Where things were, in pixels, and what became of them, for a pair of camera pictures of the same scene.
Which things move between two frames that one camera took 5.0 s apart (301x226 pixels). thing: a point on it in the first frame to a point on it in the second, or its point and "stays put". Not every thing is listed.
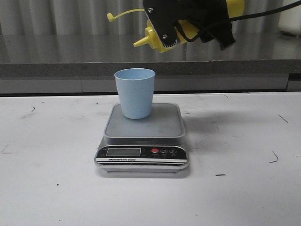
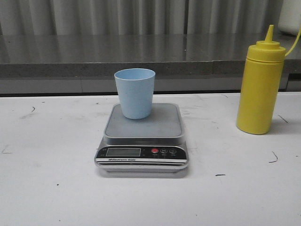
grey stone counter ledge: (86, 64) stays put
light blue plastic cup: (136, 86) stays put
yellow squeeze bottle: (186, 30) to (261, 84)
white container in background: (289, 20) stays put
